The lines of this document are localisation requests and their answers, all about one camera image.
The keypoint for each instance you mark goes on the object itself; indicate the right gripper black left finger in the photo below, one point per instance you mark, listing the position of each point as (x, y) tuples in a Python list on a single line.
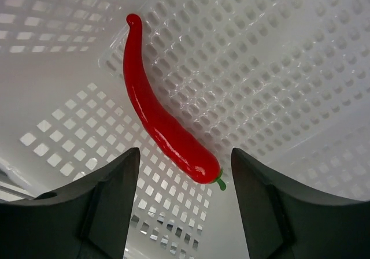
[(88, 218)]

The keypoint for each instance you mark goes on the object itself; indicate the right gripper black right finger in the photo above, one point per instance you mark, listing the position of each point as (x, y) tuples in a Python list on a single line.
[(283, 218)]

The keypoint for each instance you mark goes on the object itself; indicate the red chili pepper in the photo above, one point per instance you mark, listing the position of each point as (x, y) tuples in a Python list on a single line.
[(179, 145)]

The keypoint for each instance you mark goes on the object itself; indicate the white plastic perforated basket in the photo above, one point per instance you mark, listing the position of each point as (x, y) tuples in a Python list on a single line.
[(287, 81)]

